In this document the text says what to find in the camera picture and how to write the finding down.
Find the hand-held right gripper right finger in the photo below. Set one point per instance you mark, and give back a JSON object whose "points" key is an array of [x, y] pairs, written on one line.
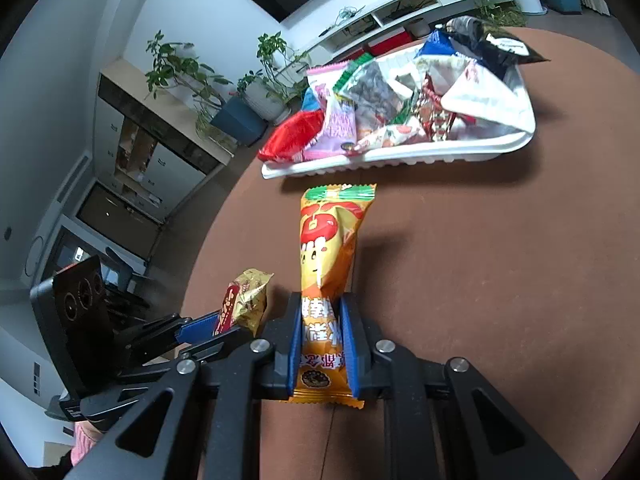
{"points": [[352, 355]]}

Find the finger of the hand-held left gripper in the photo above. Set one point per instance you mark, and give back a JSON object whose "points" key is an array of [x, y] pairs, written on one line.
{"points": [[200, 329], [225, 342]]}

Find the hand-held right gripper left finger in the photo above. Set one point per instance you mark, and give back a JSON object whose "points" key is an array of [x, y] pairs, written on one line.
{"points": [[295, 355]]}

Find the gold red snack packet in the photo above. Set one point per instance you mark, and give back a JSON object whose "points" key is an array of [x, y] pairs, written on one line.
{"points": [[247, 300]]}

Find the orange snack packet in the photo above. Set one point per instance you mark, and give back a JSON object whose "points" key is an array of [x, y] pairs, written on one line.
{"points": [[325, 250]]}

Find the white foam tray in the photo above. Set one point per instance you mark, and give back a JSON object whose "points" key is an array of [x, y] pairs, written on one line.
{"points": [[450, 147]]}

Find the dark blue snack packet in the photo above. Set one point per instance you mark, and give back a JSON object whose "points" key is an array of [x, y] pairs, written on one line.
{"points": [[437, 45]]}

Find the dark brown door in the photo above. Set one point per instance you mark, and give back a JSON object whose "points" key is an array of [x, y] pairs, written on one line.
{"points": [[115, 220]]}

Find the air vent grille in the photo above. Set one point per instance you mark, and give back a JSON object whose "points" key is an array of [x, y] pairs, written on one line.
{"points": [[70, 180]]}

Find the square dark blue plant pot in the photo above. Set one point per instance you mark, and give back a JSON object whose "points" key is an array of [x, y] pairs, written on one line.
{"points": [[240, 122]]}

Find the floral print snack packet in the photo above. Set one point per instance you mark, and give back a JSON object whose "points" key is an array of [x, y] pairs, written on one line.
{"points": [[395, 135]]}

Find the pink snack packet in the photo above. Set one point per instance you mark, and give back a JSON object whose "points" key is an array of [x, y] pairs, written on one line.
{"points": [[337, 125]]}

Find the red gold candy packet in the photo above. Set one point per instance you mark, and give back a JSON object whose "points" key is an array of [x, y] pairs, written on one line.
{"points": [[435, 120]]}

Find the small green plant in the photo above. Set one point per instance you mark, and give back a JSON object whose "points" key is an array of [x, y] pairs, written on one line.
{"points": [[247, 82]]}

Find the light blue snack packet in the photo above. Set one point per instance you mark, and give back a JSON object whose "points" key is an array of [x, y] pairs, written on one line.
{"points": [[311, 100]]}

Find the leafy tree plant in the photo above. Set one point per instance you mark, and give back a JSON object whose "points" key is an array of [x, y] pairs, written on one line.
{"points": [[175, 67]]}

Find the green-edged clear snack packet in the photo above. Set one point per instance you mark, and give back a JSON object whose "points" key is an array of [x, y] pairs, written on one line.
{"points": [[375, 90]]}

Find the white snack packet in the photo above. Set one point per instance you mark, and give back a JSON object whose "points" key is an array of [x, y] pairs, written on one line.
{"points": [[490, 95]]}

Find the small white plant pot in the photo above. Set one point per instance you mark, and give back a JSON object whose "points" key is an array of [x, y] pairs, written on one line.
{"points": [[419, 27]]}

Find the black snack packet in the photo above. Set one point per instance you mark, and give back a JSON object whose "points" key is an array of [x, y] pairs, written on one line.
{"points": [[505, 50]]}

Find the wooden wall cabinet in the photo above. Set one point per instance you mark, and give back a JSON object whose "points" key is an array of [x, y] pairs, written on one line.
{"points": [[165, 160]]}

